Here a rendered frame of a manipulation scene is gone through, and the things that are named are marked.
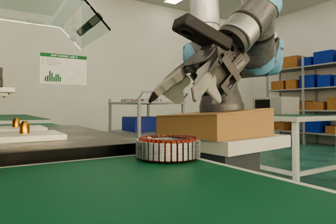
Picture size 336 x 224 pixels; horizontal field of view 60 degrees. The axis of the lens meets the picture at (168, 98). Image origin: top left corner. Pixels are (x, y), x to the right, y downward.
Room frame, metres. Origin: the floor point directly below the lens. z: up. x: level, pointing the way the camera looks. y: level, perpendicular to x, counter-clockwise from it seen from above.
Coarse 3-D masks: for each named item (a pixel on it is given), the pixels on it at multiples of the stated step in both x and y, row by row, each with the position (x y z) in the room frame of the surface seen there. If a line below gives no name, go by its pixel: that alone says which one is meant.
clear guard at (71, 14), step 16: (0, 0) 0.60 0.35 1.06; (16, 0) 0.60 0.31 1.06; (32, 0) 0.60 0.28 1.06; (48, 0) 0.60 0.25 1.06; (64, 0) 0.60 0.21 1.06; (80, 0) 0.60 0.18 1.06; (0, 16) 0.70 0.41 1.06; (16, 16) 0.70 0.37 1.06; (32, 16) 0.70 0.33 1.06; (48, 16) 0.70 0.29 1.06; (64, 16) 0.70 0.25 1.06; (80, 16) 0.67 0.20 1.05; (96, 16) 0.62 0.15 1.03; (80, 32) 0.74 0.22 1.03; (96, 32) 0.68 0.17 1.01; (80, 48) 0.82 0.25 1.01
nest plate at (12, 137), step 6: (0, 132) 0.66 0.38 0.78; (6, 132) 0.66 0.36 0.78; (12, 132) 0.66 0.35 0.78; (18, 132) 0.66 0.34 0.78; (30, 132) 0.66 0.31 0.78; (36, 132) 0.66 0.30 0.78; (42, 132) 0.66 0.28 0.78; (48, 132) 0.66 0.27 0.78; (54, 132) 0.66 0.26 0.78; (60, 132) 0.66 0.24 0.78; (0, 138) 0.55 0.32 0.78; (6, 138) 0.56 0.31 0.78; (12, 138) 0.57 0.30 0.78; (18, 138) 0.57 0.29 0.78; (24, 138) 0.58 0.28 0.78; (30, 138) 0.58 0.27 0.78; (36, 138) 0.59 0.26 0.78; (42, 138) 0.59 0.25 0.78; (48, 138) 0.60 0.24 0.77; (54, 138) 0.61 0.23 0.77; (60, 138) 0.61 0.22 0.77; (66, 138) 0.62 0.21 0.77
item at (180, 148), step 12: (144, 144) 0.47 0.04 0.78; (156, 144) 0.46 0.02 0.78; (168, 144) 0.45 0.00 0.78; (180, 144) 0.46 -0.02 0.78; (192, 144) 0.47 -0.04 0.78; (144, 156) 0.47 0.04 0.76; (156, 156) 0.46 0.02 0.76; (168, 156) 0.45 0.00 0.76; (180, 156) 0.46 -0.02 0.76; (192, 156) 0.47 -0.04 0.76
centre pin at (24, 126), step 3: (21, 123) 0.64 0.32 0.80; (24, 123) 0.64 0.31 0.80; (27, 123) 0.64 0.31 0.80; (21, 126) 0.63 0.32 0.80; (24, 126) 0.63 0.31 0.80; (27, 126) 0.64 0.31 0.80; (21, 129) 0.63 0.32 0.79; (24, 129) 0.64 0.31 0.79; (27, 129) 0.64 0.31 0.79; (21, 132) 0.63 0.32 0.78; (24, 132) 0.64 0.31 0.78; (27, 132) 0.64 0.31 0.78
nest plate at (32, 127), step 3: (0, 126) 0.86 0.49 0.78; (3, 126) 0.86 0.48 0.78; (6, 126) 0.86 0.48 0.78; (9, 126) 0.86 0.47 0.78; (30, 126) 0.86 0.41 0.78; (33, 126) 0.86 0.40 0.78; (36, 126) 0.86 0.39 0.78; (39, 126) 0.86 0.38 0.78; (42, 126) 0.86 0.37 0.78; (0, 129) 0.76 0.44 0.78; (3, 129) 0.77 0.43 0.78; (6, 129) 0.77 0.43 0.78; (9, 129) 0.78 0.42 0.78; (12, 129) 0.78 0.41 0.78; (15, 129) 0.78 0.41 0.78; (18, 129) 0.79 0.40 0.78; (30, 129) 0.80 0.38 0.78; (33, 129) 0.81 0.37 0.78; (36, 129) 0.81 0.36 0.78; (39, 129) 0.81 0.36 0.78; (42, 129) 0.82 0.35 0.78; (45, 129) 0.82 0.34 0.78
